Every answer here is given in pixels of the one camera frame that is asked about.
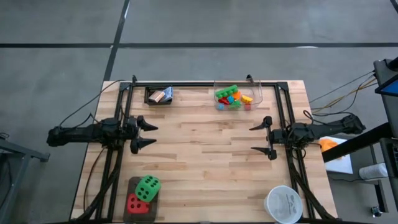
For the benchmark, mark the white roll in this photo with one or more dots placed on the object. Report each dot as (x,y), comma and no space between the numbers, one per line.
(373,171)

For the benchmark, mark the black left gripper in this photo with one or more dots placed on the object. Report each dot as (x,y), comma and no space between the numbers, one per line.
(130,132)

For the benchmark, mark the small dark clamp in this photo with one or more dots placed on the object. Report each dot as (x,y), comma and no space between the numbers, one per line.
(134,78)
(249,76)

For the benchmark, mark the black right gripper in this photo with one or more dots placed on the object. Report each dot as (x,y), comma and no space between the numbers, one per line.
(278,136)

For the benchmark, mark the red stepped toy brick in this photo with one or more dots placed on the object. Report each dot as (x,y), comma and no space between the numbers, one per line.
(223,101)

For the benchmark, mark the black beam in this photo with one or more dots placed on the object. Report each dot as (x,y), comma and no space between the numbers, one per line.
(357,141)

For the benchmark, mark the long green toy brick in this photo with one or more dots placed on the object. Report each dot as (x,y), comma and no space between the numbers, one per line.
(226,91)

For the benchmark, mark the grey translucent bin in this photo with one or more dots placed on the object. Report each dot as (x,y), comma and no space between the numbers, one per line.
(130,185)

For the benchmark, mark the blue card deck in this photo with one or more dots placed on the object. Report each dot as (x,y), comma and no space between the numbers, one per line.
(168,94)

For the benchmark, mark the yellow toy brick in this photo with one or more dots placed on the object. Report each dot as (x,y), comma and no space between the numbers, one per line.
(247,99)

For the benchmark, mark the small caster wheel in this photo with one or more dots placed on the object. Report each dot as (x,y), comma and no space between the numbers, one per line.
(376,211)

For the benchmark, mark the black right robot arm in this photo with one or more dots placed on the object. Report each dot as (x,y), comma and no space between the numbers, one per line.
(326,129)

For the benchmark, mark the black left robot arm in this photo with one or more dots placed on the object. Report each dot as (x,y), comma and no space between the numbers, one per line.
(77,135)

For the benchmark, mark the red plush die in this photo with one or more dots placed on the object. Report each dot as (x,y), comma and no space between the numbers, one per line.
(136,205)

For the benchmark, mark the white paper sheet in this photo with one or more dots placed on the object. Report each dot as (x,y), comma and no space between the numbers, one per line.
(340,163)

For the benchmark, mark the green plush die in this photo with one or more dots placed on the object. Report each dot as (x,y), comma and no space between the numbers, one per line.
(148,188)

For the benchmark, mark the clear plastic bin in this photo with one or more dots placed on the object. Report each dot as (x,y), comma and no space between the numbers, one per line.
(256,93)

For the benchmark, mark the black shelf rack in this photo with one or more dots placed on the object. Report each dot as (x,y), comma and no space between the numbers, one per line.
(392,161)

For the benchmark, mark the orange white card box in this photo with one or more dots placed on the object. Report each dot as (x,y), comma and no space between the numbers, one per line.
(156,96)

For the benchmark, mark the blue screen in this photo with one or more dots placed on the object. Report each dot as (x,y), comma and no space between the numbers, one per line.
(392,88)

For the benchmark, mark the orange object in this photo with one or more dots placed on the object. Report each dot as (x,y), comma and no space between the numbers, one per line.
(329,145)

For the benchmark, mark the small black tray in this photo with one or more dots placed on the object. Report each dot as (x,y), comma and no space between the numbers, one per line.
(146,96)

